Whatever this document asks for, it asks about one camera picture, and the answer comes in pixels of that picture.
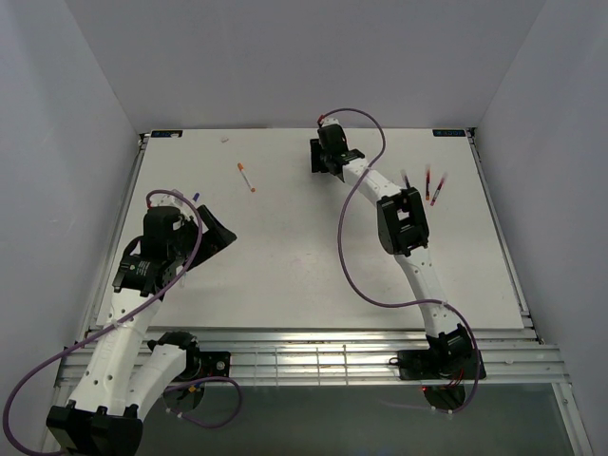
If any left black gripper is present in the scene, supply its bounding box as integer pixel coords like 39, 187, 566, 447
169, 204, 236, 270

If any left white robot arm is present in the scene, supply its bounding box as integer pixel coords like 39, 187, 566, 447
47, 190, 237, 455

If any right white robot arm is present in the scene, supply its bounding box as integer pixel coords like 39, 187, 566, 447
310, 117, 482, 383

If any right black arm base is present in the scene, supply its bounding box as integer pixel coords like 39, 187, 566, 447
389, 350, 486, 380

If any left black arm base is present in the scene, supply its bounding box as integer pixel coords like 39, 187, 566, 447
176, 351, 231, 382

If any red highlighter pen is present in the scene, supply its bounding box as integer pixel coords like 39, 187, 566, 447
430, 173, 448, 207

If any orange capped white marker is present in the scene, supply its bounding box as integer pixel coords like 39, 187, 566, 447
237, 162, 256, 193

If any right blue table label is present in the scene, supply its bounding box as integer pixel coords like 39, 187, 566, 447
432, 129, 466, 138

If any blue table label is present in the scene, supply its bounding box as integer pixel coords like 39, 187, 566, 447
432, 129, 466, 138
150, 130, 183, 138

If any left blue table label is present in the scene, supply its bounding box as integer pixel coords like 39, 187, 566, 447
150, 130, 183, 138

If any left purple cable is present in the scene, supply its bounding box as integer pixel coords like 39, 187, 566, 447
1, 189, 243, 455

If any purple cable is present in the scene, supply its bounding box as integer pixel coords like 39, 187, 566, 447
1, 189, 243, 455
316, 107, 480, 415

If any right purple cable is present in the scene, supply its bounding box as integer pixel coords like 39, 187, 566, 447
316, 107, 480, 415

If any aluminium table frame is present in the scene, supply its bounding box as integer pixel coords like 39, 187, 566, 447
40, 127, 595, 456

